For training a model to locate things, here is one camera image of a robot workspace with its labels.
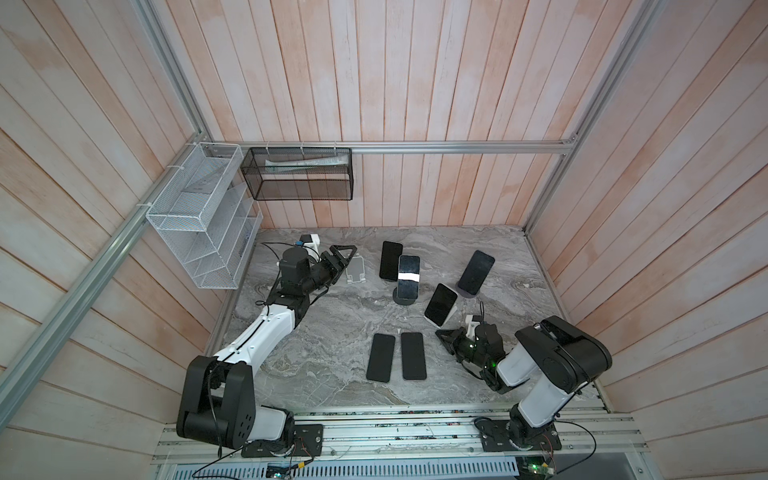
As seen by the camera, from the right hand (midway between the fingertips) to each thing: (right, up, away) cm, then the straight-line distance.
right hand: (435, 331), depth 91 cm
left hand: (-24, +23, -11) cm, 35 cm away
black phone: (-17, -7, -3) cm, 19 cm away
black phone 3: (-14, +20, +6) cm, 26 cm away
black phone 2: (-7, -7, -3) cm, 10 cm away
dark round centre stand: (-10, +9, +4) cm, 14 cm away
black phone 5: (+14, +19, +2) cm, 23 cm away
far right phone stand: (+11, +11, +7) cm, 17 cm away
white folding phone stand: (-26, +18, +13) cm, 34 cm away
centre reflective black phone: (-8, +17, +4) cm, 19 cm away
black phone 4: (+2, +8, +1) cm, 9 cm away
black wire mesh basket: (-46, +53, +12) cm, 71 cm away
